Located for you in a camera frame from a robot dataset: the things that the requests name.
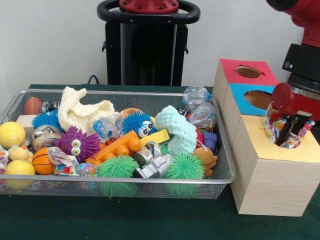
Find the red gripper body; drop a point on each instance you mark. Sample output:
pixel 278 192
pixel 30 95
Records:
pixel 295 102

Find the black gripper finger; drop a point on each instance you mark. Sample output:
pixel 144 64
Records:
pixel 286 131
pixel 299 126

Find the colourful polka dot cloth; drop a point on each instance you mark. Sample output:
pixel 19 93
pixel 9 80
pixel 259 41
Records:
pixel 272 131

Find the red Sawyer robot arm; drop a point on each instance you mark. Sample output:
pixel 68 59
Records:
pixel 305 65

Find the wooden box with three holes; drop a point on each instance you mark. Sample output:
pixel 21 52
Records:
pixel 270 185

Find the mint green foam cloth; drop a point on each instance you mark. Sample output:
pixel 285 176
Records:
pixel 180 132

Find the green spiky ball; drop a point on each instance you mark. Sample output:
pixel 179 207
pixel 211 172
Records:
pixel 186 167
pixel 117 167

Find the blue spiky ball with eyes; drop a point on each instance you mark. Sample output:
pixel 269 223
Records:
pixel 135 121

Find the dark green table cloth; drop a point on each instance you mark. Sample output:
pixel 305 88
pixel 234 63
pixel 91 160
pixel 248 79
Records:
pixel 150 220

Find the orange plastic toy block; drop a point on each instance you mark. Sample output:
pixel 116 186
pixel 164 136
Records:
pixel 117 148

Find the cream knitted cloth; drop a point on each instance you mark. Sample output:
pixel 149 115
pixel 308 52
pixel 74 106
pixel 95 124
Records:
pixel 80 112

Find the purple furry monster toy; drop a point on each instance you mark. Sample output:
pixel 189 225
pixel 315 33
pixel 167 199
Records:
pixel 67 142

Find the orange toy basketball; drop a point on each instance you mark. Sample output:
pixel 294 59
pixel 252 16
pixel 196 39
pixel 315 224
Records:
pixel 40 161

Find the yellow ball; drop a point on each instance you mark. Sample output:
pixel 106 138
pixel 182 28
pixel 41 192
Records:
pixel 19 167

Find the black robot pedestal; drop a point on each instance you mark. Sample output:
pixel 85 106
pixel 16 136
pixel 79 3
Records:
pixel 145 50

